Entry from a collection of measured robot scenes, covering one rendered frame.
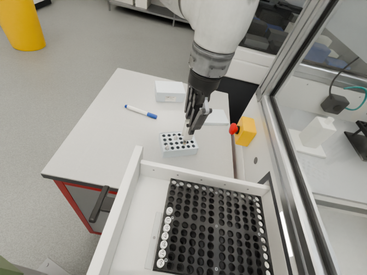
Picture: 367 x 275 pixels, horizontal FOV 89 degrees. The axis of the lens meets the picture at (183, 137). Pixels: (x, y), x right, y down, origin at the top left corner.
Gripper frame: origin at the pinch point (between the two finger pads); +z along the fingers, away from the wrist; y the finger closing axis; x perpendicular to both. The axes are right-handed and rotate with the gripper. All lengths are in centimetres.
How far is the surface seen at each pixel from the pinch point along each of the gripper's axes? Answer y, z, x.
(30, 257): 4, 88, -71
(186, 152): 1.3, 10.3, 1.0
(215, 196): 22.4, -1.7, -0.3
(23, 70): -177, 88, -112
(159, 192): 16.6, 4.6, -11.7
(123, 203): 21.2, -4.5, -20.5
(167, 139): -3.7, 8.7, -4.9
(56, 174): 2.5, 12.2, -38.3
